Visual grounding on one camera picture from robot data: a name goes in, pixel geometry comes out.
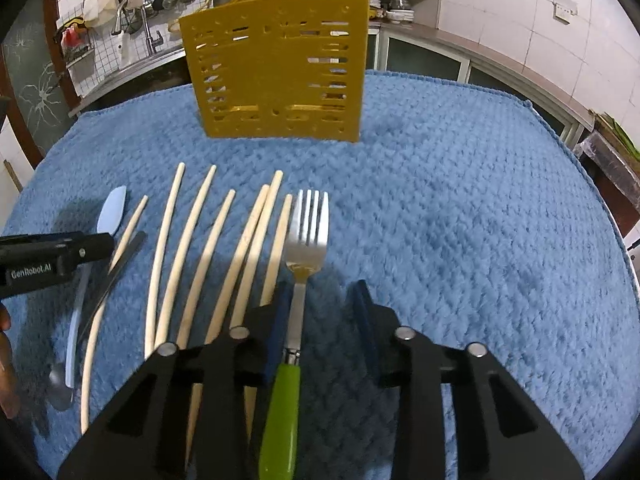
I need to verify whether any person left hand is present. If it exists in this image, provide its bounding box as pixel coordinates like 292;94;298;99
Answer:
0;306;21;419

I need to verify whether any light blue spoon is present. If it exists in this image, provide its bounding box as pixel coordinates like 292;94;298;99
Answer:
63;184;128;391

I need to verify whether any green handled steel fork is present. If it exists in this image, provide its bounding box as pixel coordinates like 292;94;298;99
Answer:
258;190;330;479

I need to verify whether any dark grey metal spoon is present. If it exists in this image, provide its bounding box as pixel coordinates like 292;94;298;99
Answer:
47;231;146;412

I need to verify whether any white wall socket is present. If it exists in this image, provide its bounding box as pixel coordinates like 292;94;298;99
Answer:
552;0;578;25

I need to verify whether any kitchen faucet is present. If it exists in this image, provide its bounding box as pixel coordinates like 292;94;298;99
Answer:
139;6;164;56

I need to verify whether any blue textured towel mat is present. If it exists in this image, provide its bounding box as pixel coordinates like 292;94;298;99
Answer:
4;73;639;479

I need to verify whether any yellow perforated utensil holder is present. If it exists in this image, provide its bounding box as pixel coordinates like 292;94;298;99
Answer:
179;0;369;142

